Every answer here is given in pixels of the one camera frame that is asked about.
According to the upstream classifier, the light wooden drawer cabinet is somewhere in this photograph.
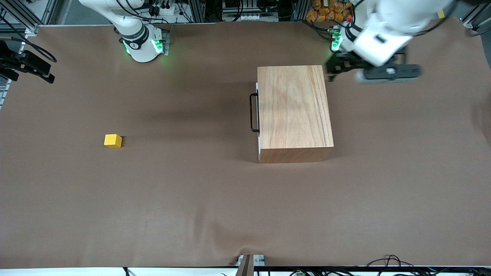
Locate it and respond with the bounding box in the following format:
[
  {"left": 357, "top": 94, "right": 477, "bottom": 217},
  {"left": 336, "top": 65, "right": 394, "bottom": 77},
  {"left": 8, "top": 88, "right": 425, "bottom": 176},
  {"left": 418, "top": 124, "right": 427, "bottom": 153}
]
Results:
[{"left": 257, "top": 65, "right": 334, "bottom": 164}]

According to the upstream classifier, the orange lumpy objects pile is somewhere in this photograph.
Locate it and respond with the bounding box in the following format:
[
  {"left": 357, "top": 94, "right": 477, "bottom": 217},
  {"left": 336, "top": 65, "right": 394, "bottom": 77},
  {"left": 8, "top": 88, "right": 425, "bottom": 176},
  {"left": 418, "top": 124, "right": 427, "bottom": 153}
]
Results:
[{"left": 306, "top": 0, "right": 353, "bottom": 22}]

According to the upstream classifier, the brown table mat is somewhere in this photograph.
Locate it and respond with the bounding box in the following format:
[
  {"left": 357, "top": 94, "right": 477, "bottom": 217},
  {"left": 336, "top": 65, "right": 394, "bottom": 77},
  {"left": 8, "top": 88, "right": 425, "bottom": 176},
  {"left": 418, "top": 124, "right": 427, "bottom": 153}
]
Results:
[{"left": 0, "top": 21, "right": 491, "bottom": 269}]

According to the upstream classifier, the wooden drawer with black handle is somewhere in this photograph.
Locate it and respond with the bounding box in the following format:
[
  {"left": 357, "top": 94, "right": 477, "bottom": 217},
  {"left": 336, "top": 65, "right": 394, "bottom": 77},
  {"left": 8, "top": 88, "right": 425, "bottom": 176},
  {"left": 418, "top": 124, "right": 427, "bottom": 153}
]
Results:
[{"left": 250, "top": 81, "right": 262, "bottom": 162}]

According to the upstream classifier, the white power strip with plugs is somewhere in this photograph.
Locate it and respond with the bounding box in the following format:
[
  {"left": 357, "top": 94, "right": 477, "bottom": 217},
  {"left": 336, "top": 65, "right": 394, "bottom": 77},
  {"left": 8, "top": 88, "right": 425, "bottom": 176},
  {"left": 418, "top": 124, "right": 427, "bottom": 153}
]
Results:
[{"left": 148, "top": 0, "right": 181, "bottom": 16}]

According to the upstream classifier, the black cable bundle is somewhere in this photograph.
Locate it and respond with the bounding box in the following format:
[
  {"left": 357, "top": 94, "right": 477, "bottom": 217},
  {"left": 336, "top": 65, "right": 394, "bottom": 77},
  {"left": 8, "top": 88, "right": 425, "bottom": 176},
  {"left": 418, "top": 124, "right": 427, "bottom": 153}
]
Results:
[{"left": 255, "top": 255, "right": 491, "bottom": 276}]

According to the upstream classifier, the yellow cube block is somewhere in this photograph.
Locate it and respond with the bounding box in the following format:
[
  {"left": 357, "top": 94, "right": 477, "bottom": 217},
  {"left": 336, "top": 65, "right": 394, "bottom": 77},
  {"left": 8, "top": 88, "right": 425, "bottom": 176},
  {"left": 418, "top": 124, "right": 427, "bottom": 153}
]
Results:
[{"left": 104, "top": 134, "right": 123, "bottom": 149}]

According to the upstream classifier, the metal table edge bracket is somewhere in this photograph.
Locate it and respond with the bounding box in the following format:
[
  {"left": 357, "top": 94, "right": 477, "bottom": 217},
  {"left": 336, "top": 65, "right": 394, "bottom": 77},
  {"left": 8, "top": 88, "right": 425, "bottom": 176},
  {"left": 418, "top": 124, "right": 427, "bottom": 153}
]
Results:
[{"left": 235, "top": 254, "right": 265, "bottom": 276}]

